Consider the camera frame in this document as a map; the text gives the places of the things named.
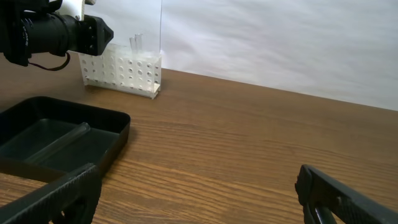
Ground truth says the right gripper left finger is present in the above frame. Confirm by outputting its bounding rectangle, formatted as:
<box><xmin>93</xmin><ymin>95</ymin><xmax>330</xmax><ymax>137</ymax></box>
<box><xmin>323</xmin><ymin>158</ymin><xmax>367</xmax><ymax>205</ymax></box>
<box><xmin>0</xmin><ymin>162</ymin><xmax>103</xmax><ymax>224</ymax></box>

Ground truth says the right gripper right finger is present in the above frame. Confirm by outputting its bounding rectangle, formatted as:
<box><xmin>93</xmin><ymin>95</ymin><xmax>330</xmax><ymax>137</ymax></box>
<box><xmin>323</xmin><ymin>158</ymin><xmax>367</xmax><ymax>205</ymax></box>
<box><xmin>294</xmin><ymin>164</ymin><xmax>398</xmax><ymax>224</ymax></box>

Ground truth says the white test tube rack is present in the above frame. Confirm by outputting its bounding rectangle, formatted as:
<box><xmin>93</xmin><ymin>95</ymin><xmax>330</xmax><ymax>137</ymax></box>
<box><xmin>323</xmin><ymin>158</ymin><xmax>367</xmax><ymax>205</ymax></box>
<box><xmin>78</xmin><ymin>42</ymin><xmax>163</xmax><ymax>100</ymax></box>

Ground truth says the black tray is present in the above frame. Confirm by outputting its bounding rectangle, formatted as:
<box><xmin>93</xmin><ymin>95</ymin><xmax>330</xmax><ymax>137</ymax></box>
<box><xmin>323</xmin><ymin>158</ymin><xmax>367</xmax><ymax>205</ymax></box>
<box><xmin>0</xmin><ymin>96</ymin><xmax>131</xmax><ymax>184</ymax></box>

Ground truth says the black cable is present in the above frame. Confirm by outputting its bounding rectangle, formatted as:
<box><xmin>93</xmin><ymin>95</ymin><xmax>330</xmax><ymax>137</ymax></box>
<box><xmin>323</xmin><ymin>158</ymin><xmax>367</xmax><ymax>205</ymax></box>
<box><xmin>27</xmin><ymin>51</ymin><xmax>72</xmax><ymax>72</ymax></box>

